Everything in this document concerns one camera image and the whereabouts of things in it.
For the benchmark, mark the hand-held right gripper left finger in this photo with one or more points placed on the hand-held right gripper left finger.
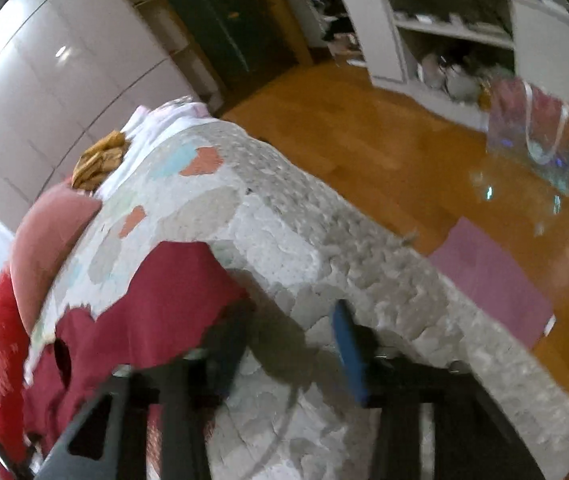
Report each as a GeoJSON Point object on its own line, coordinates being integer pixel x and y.
{"type": "Point", "coordinates": [227, 355]}

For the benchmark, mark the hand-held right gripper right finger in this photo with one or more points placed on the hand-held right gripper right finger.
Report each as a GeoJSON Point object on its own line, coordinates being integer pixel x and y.
{"type": "Point", "coordinates": [352, 355]}

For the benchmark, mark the dark red garment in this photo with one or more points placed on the dark red garment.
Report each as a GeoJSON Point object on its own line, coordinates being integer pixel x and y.
{"type": "Point", "coordinates": [164, 300]}

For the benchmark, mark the patterned quilted bedspread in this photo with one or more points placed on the patterned quilted bedspread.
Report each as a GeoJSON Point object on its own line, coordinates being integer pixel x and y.
{"type": "Point", "coordinates": [364, 260]}

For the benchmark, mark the pink floor mat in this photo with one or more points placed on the pink floor mat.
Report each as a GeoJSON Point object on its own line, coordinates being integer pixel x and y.
{"type": "Point", "coordinates": [494, 275]}

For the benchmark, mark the pink pillow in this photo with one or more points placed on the pink pillow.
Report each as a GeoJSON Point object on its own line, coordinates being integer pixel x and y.
{"type": "Point", "coordinates": [49, 240]}

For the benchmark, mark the yellow-brown folded cloth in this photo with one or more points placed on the yellow-brown folded cloth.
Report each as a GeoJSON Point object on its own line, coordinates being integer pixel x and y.
{"type": "Point", "coordinates": [99, 160]}

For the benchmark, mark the white and pink blanket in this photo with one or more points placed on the white and pink blanket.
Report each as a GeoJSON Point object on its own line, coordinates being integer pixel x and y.
{"type": "Point", "coordinates": [164, 117]}

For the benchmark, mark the iridescent gift bag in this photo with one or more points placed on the iridescent gift bag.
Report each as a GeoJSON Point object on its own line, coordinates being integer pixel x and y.
{"type": "Point", "coordinates": [539, 130]}

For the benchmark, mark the dark green door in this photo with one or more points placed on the dark green door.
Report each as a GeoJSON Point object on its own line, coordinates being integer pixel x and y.
{"type": "Point", "coordinates": [234, 20]}

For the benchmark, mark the white wardrobe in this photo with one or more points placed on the white wardrobe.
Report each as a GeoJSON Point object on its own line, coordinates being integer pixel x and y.
{"type": "Point", "coordinates": [64, 60]}

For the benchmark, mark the white shelf unit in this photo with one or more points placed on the white shelf unit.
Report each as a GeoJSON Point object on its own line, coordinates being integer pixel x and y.
{"type": "Point", "coordinates": [539, 30]}

